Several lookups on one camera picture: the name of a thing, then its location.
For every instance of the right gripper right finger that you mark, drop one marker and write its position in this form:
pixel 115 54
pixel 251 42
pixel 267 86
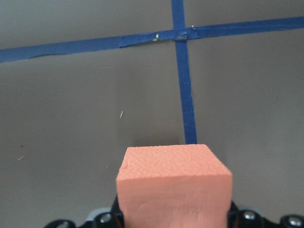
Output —
pixel 243 217

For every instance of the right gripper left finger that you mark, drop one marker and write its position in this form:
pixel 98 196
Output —
pixel 112 219

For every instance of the orange foam cube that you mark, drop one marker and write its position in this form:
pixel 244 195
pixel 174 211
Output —
pixel 174 186

